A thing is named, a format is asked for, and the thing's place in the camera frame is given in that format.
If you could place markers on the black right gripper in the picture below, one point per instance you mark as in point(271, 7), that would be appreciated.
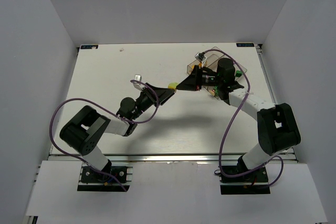
point(198, 77)

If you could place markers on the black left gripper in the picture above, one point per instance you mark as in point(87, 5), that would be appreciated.
point(150, 94)

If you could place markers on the pale green small lego brick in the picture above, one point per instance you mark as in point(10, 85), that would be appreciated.
point(173, 85)

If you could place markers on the green curved lego brick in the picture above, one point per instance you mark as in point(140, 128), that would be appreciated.
point(215, 91)

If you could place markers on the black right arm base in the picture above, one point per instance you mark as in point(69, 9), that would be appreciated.
point(256, 183)

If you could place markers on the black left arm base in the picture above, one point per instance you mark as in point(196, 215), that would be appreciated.
point(91, 181)

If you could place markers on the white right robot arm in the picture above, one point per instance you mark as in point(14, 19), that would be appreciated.
point(277, 129)

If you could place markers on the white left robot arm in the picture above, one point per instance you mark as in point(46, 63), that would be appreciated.
point(85, 129)

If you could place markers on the clear three-compartment plastic container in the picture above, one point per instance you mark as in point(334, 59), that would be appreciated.
point(225, 68)

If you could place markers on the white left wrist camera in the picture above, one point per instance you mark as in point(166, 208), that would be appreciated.
point(137, 82)

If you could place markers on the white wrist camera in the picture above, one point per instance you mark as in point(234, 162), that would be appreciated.
point(137, 82)
point(200, 57)

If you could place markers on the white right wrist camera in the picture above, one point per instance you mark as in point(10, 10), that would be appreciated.
point(200, 57)

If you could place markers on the aluminium front rail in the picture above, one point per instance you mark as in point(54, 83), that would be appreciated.
point(286, 156)

